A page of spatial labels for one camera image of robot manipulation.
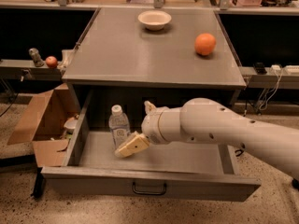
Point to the black remote on shelf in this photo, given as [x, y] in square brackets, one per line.
[259, 68]

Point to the grey side shelf left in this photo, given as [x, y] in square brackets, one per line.
[26, 70]

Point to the orange fruit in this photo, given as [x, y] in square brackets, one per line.
[204, 44]

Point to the white power adapter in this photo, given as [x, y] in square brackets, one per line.
[276, 68]

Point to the grey side shelf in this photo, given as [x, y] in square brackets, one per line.
[270, 79]
[26, 70]

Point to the red apple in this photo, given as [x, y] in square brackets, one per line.
[51, 62]

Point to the white item in box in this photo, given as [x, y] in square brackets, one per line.
[70, 124]

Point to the black drawer handle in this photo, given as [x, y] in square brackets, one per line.
[159, 190]

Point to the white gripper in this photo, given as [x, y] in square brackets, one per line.
[150, 126]

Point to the grey cabinet counter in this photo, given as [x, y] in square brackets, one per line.
[130, 64]

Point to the white bowl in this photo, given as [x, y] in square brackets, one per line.
[154, 20]

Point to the grey side shelf right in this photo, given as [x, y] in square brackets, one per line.
[270, 79]

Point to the brown cardboard box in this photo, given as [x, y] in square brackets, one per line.
[42, 124]

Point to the small grey figurine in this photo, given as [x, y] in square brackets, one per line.
[37, 60]

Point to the grey open drawer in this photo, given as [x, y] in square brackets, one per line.
[201, 172]

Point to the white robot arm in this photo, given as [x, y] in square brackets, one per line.
[204, 121]

